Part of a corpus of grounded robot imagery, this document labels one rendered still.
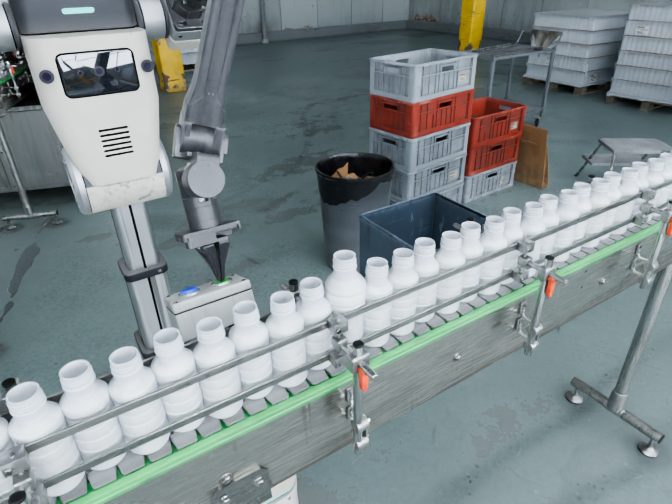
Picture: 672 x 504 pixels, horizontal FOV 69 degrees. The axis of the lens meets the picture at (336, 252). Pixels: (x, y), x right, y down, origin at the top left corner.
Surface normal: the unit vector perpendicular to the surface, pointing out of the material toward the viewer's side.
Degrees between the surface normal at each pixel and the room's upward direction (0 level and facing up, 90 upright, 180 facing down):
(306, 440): 90
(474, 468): 0
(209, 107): 99
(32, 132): 90
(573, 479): 0
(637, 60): 90
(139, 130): 90
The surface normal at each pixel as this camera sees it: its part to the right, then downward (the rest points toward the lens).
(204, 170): 0.44, 0.09
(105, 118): 0.54, 0.41
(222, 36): 0.32, 0.60
